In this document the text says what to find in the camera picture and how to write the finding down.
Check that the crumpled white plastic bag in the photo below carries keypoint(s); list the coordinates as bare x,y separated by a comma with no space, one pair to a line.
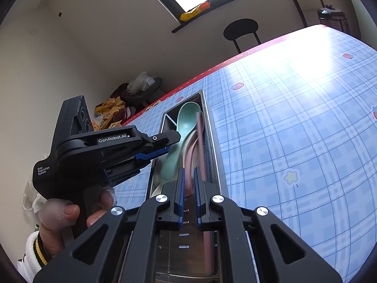
141,82

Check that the dark stool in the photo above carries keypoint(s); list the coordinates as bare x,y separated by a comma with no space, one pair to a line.
153,94

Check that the person's left hand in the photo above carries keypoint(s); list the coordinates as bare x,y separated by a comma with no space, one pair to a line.
56,215

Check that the dark window sill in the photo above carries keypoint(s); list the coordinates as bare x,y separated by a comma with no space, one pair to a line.
176,29

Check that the yellow cloth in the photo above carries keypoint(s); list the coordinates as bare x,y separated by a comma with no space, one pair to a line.
110,106

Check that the yellow packet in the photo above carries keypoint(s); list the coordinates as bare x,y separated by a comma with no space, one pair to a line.
191,14

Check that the green spoon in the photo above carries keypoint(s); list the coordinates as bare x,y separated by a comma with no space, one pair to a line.
188,121

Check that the pink spoon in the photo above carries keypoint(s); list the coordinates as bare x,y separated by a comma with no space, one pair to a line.
188,168

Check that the person's left forearm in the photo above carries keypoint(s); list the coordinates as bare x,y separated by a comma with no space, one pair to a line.
29,259

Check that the black round back chair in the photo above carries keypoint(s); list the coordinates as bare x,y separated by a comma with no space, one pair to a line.
240,29

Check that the metal utensil tray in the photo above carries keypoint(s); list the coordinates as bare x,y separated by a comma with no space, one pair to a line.
215,153

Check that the blue plaid table mat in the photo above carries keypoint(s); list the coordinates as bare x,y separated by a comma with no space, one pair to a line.
294,123

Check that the dark folding frame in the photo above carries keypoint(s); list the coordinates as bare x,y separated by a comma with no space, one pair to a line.
297,6

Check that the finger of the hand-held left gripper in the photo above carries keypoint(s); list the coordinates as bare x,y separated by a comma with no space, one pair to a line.
165,138
153,154

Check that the dark red cloth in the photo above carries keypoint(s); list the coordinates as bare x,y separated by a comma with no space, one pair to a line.
123,94

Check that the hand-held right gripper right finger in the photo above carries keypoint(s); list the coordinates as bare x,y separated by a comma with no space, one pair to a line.
198,200

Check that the black pressure cooker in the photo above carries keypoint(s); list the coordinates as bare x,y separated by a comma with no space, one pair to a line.
332,20

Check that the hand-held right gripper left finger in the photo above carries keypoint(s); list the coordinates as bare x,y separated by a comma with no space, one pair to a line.
181,200

